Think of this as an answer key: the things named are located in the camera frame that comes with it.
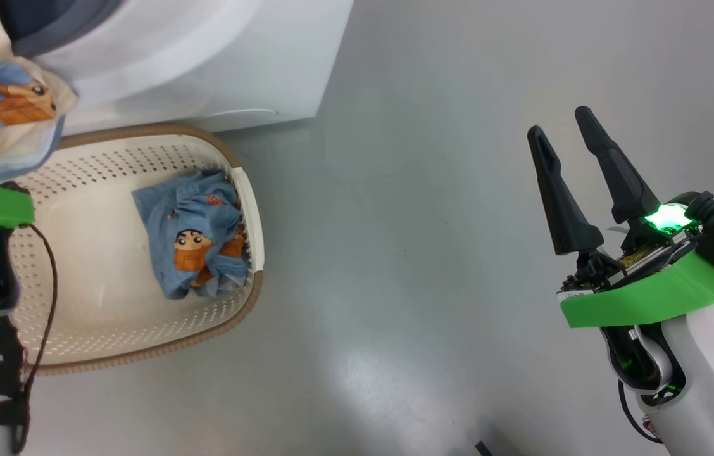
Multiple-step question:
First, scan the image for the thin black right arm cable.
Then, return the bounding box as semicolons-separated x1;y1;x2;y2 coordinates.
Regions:
617;380;663;444

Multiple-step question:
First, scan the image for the cream perforated laundry basket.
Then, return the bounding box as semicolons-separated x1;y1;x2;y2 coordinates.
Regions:
6;123;265;376

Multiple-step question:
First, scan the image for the white front-load washing machine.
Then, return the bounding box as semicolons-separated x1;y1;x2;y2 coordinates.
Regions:
0;0;355;137

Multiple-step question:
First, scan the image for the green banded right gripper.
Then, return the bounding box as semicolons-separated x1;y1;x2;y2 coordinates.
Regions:
527;106;714;329

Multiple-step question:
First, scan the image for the thin dark left arm cable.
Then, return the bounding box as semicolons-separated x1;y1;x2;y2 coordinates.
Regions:
12;222;59;455

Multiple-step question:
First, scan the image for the round white filter cover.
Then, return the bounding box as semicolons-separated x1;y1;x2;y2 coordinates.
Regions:
202;108;282;125

